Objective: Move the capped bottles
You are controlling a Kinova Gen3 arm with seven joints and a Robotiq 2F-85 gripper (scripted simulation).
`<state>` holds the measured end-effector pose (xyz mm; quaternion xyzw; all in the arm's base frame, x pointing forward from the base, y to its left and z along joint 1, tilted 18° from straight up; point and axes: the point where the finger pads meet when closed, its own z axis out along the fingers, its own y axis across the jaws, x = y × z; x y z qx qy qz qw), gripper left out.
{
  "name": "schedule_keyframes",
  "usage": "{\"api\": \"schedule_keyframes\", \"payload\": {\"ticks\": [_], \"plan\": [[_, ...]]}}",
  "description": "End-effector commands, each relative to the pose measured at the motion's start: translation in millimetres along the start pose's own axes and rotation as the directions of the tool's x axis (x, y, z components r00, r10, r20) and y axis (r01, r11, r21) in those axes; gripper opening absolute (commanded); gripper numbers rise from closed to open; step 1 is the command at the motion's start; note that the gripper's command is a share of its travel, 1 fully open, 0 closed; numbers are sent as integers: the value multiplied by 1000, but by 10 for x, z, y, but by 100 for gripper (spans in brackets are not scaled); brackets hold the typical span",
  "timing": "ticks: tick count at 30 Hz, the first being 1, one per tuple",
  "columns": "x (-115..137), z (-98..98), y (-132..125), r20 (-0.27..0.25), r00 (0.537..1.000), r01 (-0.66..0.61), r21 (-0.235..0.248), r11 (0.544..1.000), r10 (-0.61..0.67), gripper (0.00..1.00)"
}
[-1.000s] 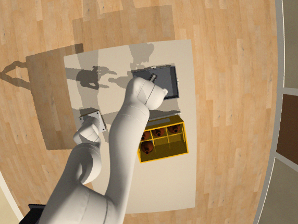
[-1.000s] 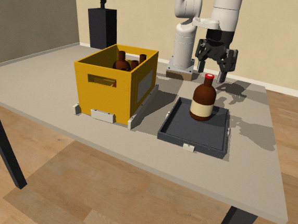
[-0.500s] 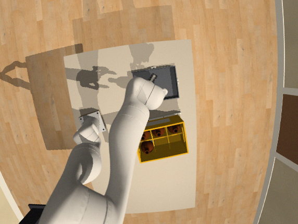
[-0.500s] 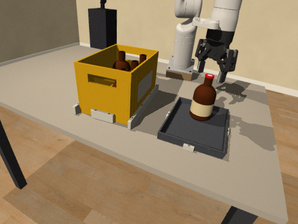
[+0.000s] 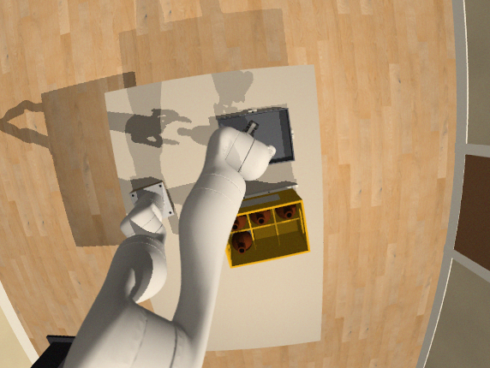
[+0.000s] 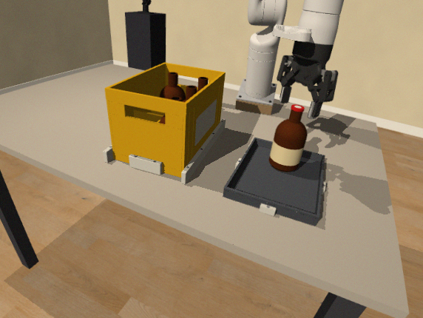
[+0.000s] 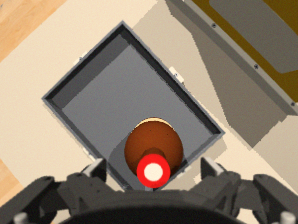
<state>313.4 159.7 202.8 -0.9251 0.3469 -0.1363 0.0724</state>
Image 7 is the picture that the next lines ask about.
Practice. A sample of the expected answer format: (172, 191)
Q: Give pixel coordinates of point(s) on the brown glass bottle with cream label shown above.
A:
(153, 152)

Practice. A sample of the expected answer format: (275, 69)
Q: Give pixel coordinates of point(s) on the grey square tray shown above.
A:
(116, 85)

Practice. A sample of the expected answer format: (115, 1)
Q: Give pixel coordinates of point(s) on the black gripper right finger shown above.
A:
(216, 190)

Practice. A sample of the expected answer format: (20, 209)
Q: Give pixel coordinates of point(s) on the yellow plastic crate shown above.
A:
(267, 30)

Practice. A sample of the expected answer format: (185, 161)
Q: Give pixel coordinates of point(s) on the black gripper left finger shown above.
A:
(39, 202)

